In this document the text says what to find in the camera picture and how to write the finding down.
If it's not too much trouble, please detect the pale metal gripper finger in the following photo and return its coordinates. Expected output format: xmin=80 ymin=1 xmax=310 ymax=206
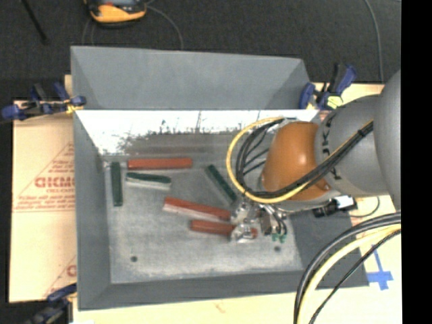
xmin=232 ymin=202 xmax=257 ymax=223
xmin=229 ymin=223 xmax=259 ymax=244

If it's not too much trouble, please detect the red-brown flat block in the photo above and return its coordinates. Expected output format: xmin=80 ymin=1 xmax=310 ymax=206
xmin=162 ymin=196 xmax=234 ymax=223
xmin=188 ymin=219 xmax=238 ymax=238
xmin=127 ymin=157 xmax=194 ymax=171

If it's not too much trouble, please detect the dark green flat block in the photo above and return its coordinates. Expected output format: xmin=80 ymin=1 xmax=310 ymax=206
xmin=110 ymin=161 xmax=124 ymax=208
xmin=125 ymin=171 xmax=173 ymax=191
xmin=203 ymin=164 xmax=238 ymax=205

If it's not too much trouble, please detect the grey metal bin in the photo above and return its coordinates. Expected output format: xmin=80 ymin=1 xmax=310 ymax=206
xmin=70 ymin=45 xmax=369 ymax=311

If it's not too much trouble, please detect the brown cardboard board red print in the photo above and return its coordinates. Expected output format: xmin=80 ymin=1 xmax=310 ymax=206
xmin=7 ymin=97 xmax=79 ymax=304

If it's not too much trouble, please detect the black cylinder on white bracket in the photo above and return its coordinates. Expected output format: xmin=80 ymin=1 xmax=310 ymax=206
xmin=312 ymin=195 xmax=358 ymax=219

